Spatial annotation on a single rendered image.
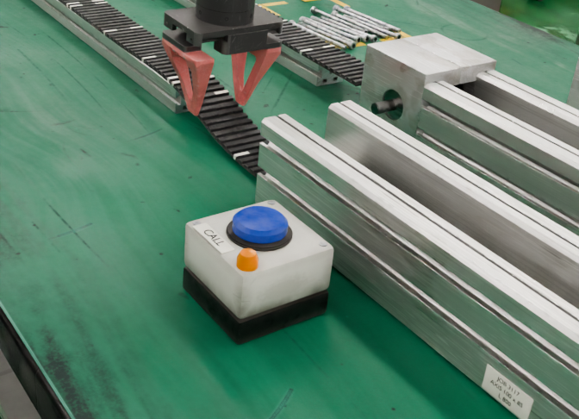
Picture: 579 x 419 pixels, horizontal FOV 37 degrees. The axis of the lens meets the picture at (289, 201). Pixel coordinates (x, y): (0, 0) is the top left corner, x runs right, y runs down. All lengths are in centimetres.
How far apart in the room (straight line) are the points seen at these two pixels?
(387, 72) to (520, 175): 19
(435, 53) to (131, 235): 38
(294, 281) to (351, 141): 19
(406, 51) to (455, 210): 27
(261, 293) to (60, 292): 16
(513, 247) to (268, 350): 19
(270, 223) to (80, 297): 15
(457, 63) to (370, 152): 19
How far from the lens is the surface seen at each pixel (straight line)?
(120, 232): 74
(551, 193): 78
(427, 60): 90
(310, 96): 102
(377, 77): 92
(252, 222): 62
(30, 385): 64
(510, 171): 81
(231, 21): 85
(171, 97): 97
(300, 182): 72
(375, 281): 67
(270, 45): 88
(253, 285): 60
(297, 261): 61
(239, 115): 91
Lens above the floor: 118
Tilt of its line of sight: 30 degrees down
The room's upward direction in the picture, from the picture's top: 6 degrees clockwise
